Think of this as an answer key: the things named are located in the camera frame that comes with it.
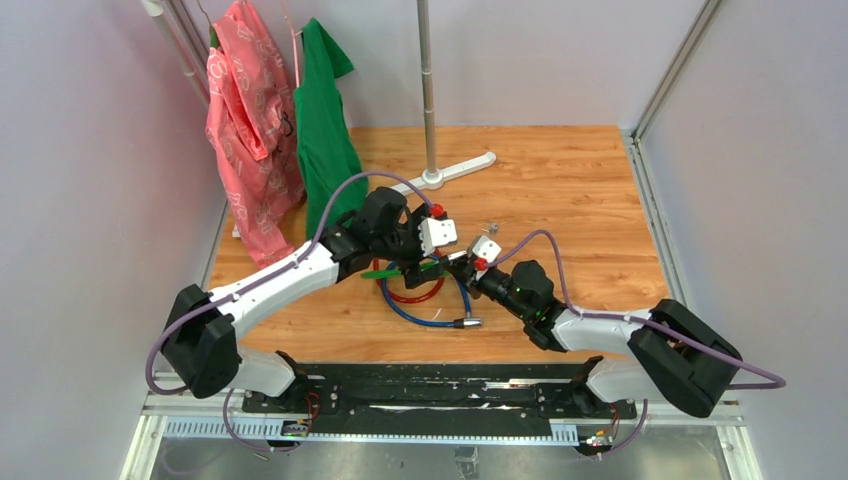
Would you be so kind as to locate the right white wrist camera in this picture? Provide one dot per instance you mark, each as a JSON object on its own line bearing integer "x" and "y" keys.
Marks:
{"x": 482, "y": 251}

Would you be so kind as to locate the red cable lock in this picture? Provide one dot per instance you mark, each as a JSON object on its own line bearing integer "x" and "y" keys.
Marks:
{"x": 411, "y": 295}

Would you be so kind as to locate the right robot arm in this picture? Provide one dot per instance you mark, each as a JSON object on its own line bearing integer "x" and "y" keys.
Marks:
{"x": 662, "y": 353}

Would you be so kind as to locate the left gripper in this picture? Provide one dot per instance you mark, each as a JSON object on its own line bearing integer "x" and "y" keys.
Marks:
{"x": 411, "y": 271}

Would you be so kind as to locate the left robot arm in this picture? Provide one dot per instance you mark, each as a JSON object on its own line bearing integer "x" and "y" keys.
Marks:
{"x": 200, "y": 340}

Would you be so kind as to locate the aluminium frame rail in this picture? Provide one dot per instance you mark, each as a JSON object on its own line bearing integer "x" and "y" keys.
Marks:
{"x": 181, "y": 437}

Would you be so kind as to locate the green t-shirt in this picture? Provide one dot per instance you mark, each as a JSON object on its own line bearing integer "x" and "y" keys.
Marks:
{"x": 326, "y": 154}

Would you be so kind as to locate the white clothes rack stand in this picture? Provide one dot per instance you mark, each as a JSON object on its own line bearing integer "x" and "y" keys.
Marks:
{"x": 433, "y": 177}

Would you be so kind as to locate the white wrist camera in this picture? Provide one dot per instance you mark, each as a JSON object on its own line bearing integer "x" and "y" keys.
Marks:
{"x": 436, "y": 230}
{"x": 482, "y": 251}

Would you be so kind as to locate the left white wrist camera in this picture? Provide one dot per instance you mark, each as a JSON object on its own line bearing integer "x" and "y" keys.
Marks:
{"x": 436, "y": 230}

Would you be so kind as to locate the blue cable lock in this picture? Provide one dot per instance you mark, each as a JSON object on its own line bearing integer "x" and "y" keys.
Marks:
{"x": 433, "y": 313}

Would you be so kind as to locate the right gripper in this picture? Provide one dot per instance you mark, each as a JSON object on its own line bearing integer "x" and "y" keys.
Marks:
{"x": 469, "y": 276}

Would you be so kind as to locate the pink patterned garment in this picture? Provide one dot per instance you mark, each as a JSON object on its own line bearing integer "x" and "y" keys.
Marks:
{"x": 251, "y": 126}

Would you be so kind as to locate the green cable lock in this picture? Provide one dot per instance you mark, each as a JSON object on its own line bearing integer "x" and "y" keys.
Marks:
{"x": 435, "y": 268}

